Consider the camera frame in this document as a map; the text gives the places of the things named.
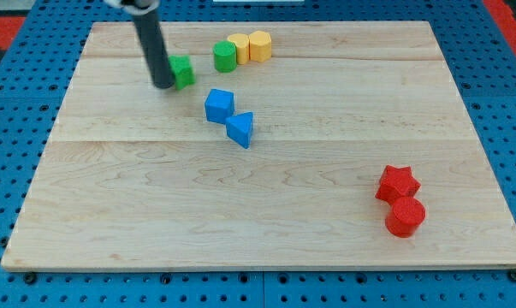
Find green cylinder block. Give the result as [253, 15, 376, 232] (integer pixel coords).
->
[212, 40, 237, 73]

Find light wooden board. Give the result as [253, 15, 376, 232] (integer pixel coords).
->
[1, 21, 516, 273]

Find yellow half-round block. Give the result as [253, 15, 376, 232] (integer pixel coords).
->
[227, 33, 250, 65]

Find yellow octagon block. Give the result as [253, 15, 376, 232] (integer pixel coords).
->
[249, 31, 272, 62]

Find red star block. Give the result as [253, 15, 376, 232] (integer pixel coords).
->
[375, 165, 421, 204]

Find blue cube block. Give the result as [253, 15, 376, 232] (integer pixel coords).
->
[205, 89, 234, 124]

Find green star block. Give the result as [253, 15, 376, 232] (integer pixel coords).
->
[169, 55, 195, 90]

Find silver rod mount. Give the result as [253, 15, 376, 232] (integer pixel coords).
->
[104, 0, 159, 9]

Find red cylinder block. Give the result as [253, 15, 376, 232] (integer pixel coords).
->
[385, 197, 426, 238]

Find blue triangle block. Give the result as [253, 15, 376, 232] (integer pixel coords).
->
[225, 112, 253, 149]

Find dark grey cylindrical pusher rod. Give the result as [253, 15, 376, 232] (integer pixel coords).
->
[133, 6, 175, 89]

